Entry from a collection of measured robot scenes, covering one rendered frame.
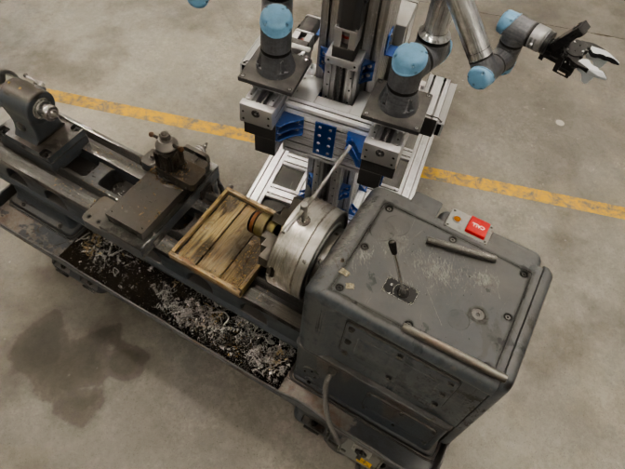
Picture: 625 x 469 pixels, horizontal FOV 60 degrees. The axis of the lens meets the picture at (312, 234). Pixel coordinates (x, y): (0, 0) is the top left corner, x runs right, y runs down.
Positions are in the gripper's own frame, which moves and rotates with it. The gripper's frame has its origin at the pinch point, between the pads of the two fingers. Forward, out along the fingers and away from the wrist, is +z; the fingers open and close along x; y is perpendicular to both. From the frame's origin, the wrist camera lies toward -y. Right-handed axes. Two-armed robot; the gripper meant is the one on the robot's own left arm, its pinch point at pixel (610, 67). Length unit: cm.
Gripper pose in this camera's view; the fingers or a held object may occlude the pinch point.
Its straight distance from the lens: 183.1
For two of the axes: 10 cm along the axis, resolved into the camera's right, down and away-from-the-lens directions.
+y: 0.2, 4.8, 8.8
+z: 7.5, 5.8, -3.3
